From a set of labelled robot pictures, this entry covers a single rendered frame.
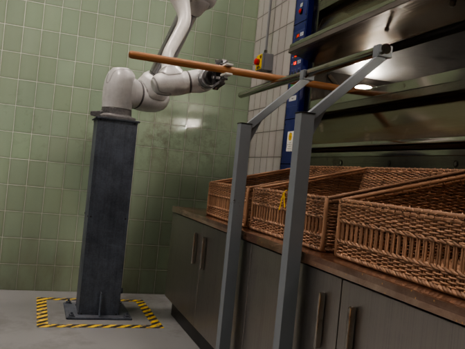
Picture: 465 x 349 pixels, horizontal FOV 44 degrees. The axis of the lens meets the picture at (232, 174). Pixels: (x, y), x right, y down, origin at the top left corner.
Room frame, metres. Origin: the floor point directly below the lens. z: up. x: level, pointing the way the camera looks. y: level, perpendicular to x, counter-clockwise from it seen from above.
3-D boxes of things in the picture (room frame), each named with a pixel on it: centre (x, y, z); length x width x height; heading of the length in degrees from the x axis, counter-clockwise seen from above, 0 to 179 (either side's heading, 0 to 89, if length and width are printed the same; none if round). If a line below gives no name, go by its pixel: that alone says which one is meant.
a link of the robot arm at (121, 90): (2.98, 0.63, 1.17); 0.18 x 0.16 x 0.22; 140
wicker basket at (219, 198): (2.45, -0.20, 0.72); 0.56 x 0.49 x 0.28; 18
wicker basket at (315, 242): (1.90, -0.39, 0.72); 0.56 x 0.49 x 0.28; 19
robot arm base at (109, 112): (2.96, 0.65, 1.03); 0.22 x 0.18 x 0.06; 109
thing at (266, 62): (3.40, -0.12, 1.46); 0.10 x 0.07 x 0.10; 19
